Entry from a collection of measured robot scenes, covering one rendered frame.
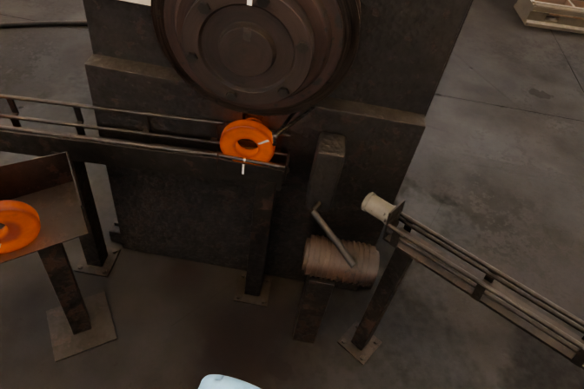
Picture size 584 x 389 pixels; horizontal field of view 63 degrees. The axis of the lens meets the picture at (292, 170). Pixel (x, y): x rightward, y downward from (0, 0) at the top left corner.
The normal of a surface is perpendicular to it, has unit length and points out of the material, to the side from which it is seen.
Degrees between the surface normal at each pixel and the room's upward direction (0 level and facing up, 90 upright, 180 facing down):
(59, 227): 5
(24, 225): 90
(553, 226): 0
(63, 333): 0
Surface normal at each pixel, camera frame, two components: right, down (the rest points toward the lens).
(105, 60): 0.12, -0.70
